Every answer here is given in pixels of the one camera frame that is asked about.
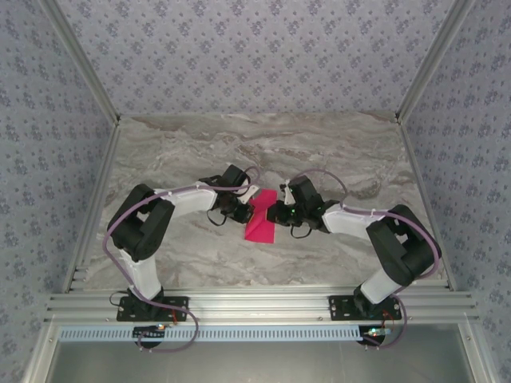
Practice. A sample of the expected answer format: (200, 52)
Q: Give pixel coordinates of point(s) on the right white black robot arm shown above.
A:
(399, 247)

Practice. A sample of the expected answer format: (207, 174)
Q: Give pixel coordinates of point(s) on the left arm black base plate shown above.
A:
(175, 309)

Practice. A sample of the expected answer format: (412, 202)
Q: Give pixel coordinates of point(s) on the aluminium side rail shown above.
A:
(93, 207)
(425, 207)

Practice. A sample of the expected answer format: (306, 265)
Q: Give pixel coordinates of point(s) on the left black controller board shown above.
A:
(145, 332)

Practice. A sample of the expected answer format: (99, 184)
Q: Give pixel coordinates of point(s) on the pink paper sheet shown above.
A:
(261, 233)

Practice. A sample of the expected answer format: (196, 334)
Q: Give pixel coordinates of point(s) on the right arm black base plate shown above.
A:
(341, 307)

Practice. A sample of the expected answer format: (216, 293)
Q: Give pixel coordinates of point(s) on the black controller board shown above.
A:
(145, 332)
(371, 337)

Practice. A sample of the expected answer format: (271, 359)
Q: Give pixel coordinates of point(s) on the right black controller board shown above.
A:
(371, 337)

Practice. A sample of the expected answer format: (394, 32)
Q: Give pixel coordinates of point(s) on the grey metal sheet panel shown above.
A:
(259, 363)

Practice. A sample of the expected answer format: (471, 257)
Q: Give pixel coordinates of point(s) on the aluminium frame post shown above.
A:
(433, 64)
(85, 69)

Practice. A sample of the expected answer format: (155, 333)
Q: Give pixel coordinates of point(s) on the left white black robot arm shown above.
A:
(145, 263)

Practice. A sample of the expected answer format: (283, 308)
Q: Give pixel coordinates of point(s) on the aluminium mounting rail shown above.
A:
(259, 305)

